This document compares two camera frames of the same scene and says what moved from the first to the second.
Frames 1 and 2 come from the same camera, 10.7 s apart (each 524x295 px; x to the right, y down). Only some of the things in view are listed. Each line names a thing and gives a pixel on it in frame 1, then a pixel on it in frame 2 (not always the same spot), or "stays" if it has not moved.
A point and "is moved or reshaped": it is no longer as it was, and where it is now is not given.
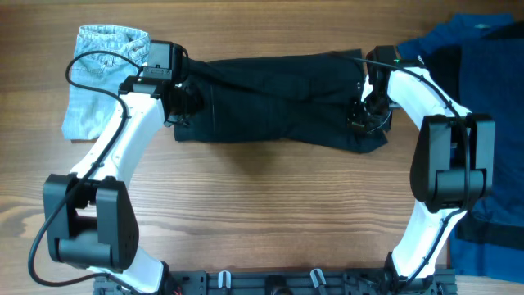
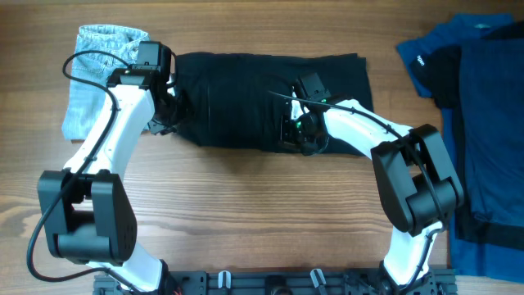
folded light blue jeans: [88, 111] stays
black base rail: [286, 282] stays
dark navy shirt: [491, 83] stays
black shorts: [295, 97] is moved or reshaped
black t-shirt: [444, 61] stays
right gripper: [356, 122] -> [287, 141]
